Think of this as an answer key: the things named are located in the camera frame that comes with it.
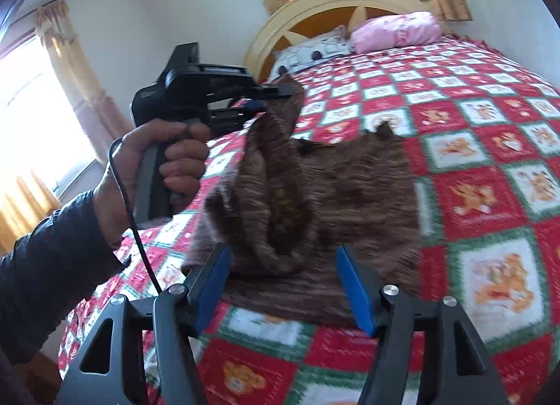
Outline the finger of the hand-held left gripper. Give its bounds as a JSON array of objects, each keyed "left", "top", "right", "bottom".
[
  {"left": 251, "top": 85, "right": 295, "bottom": 98},
  {"left": 209, "top": 100, "right": 267, "bottom": 128}
]

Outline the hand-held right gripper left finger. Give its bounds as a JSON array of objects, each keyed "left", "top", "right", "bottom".
[{"left": 55, "top": 243, "right": 232, "bottom": 405}]

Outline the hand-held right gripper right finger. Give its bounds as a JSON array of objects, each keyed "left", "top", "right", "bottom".
[{"left": 336, "top": 244, "right": 510, "bottom": 405}]

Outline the brown knit sweater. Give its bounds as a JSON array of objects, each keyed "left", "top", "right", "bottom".
[{"left": 181, "top": 75, "right": 423, "bottom": 329}]

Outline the person's left forearm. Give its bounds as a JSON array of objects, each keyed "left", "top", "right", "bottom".
[{"left": 0, "top": 188, "right": 132, "bottom": 366}]

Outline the person's left hand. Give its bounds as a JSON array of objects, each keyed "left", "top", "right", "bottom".
[{"left": 94, "top": 118, "right": 211, "bottom": 248}]

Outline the grey patterned pillow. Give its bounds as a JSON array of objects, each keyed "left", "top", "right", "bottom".
[{"left": 267, "top": 25, "right": 353, "bottom": 82}]

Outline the cream wooden headboard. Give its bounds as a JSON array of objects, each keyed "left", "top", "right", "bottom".
[{"left": 243, "top": 0, "right": 442, "bottom": 82}]

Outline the pink pillow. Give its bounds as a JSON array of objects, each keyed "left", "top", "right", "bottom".
[{"left": 350, "top": 11, "right": 443, "bottom": 55}]

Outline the bright side window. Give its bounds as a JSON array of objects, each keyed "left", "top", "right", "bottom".
[{"left": 0, "top": 37, "right": 97, "bottom": 196}]

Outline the red checkered printed blanket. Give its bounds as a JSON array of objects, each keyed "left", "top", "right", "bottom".
[{"left": 57, "top": 33, "right": 560, "bottom": 405}]

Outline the black cable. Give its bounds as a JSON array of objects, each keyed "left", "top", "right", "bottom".
[{"left": 108, "top": 137, "right": 164, "bottom": 296}]

